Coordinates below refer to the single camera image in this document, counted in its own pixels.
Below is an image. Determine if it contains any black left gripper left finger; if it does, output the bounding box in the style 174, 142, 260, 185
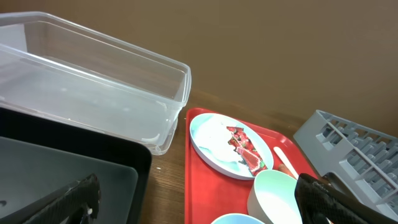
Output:
1, 174, 101, 224

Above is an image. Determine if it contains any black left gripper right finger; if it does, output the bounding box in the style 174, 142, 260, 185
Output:
294, 173, 397, 224

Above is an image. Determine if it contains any mint green bowl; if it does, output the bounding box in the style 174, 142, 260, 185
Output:
247, 170, 302, 224

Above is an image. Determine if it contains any orange carrot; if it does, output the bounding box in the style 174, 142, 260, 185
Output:
277, 164, 295, 178

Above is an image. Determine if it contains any light blue bowl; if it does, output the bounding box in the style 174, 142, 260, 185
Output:
211, 213, 264, 224

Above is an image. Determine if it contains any red snack wrapper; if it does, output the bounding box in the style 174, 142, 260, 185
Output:
226, 126, 267, 177

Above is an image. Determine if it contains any white tissue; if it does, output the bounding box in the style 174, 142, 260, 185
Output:
195, 119, 241, 162

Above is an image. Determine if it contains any grey dishwasher rack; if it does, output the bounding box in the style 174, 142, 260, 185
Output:
294, 110, 397, 220

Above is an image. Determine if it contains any white plastic spoon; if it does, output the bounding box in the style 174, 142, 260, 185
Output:
274, 146, 299, 179

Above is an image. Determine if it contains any black tray bin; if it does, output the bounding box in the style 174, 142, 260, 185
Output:
1, 108, 152, 223

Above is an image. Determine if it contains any light blue plate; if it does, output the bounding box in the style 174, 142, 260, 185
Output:
189, 113, 274, 180

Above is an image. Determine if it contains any clear plastic bin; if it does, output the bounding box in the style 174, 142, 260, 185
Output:
1, 11, 192, 156

